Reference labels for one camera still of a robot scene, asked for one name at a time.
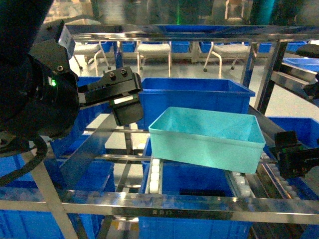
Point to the blue bin on shelf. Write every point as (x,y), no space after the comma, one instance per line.
(222,95)

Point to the white roller track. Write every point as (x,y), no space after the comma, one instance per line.
(155,176)

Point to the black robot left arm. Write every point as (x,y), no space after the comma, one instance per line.
(25,117)

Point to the turquoise plastic bin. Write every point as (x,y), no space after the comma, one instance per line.
(221,140)

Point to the white office chair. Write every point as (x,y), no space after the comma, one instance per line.
(145,49)

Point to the blue bin lower shelf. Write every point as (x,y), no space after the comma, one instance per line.
(188,179)

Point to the stainless steel shelf rail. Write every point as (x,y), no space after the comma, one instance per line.
(263,210)

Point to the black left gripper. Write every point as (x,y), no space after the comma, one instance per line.
(120,88)

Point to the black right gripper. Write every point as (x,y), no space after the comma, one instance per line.
(294,158)

